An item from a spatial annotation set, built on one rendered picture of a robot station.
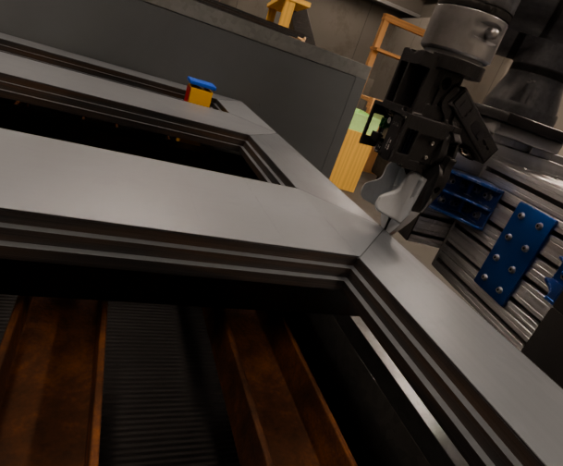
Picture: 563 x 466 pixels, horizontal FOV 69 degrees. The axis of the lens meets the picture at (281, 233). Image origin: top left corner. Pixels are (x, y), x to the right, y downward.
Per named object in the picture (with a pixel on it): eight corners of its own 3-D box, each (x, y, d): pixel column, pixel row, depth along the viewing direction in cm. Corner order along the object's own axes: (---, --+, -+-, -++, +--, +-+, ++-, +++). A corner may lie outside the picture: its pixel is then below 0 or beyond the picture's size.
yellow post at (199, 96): (173, 165, 100) (191, 87, 93) (171, 159, 104) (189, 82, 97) (193, 170, 102) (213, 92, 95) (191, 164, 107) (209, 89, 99)
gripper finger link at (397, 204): (353, 230, 51) (383, 160, 47) (392, 236, 53) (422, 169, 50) (366, 242, 48) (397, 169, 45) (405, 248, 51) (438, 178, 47)
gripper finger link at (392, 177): (343, 219, 53) (370, 152, 50) (379, 225, 56) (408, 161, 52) (353, 230, 51) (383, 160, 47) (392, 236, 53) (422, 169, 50)
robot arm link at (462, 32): (471, 26, 47) (529, 30, 40) (453, 67, 49) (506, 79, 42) (422, 3, 44) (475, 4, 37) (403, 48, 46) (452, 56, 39)
